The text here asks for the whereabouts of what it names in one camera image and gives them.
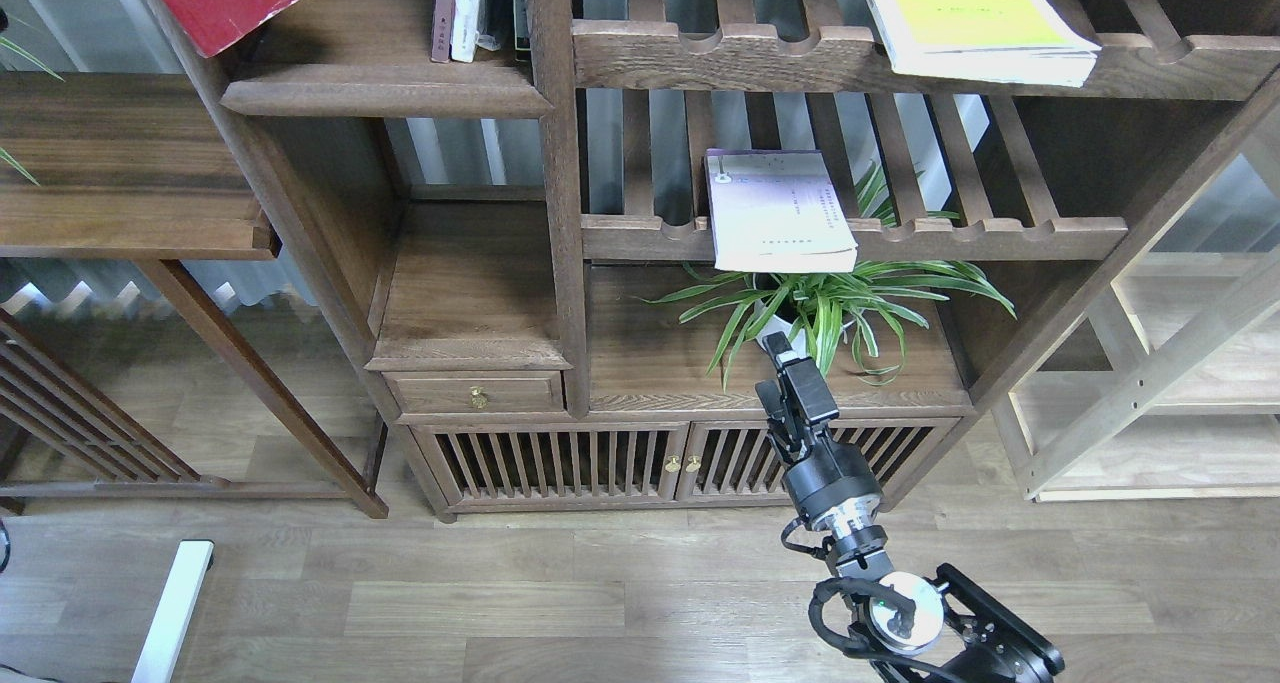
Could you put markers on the green spider plant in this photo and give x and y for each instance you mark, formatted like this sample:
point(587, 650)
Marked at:
point(864, 311)

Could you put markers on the light wooden shelf rack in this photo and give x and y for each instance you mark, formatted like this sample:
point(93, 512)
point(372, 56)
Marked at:
point(1187, 406)

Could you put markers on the dark wooden bookshelf cabinet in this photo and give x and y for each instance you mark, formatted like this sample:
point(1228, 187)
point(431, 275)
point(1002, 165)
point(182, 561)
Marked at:
point(501, 223)

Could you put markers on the brass drawer knob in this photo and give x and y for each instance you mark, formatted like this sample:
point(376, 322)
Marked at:
point(479, 399)

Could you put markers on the yellow green book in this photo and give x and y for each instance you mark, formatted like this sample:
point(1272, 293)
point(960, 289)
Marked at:
point(1001, 41)

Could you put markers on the dark green upright book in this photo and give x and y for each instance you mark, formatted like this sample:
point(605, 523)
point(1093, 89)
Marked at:
point(521, 31)

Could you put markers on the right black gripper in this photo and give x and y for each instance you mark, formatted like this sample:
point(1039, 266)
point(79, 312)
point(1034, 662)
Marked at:
point(833, 489)

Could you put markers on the white plant pot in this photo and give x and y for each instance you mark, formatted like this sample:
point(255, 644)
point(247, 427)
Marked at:
point(784, 320)

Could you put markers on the white purple book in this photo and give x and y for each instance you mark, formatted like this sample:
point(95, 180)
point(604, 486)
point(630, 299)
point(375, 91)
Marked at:
point(776, 212)

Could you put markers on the white bar on floor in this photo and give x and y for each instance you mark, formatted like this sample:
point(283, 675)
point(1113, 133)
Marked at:
point(168, 629)

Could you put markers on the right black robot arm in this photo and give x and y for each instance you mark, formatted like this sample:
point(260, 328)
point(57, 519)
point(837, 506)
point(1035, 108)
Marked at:
point(908, 628)

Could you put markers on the white upright book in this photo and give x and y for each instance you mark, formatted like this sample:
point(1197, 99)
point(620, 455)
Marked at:
point(464, 30)

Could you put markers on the dark brown upright book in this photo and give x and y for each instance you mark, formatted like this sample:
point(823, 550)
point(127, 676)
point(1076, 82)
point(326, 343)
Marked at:
point(442, 15)

